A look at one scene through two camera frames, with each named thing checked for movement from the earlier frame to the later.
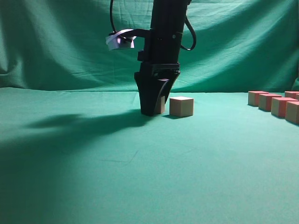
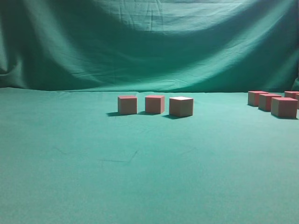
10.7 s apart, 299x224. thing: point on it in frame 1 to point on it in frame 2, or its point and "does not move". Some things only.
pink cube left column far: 253,97 does not move
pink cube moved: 292,111 to 127,104
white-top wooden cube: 181,106 does not move
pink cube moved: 278,106 does not move
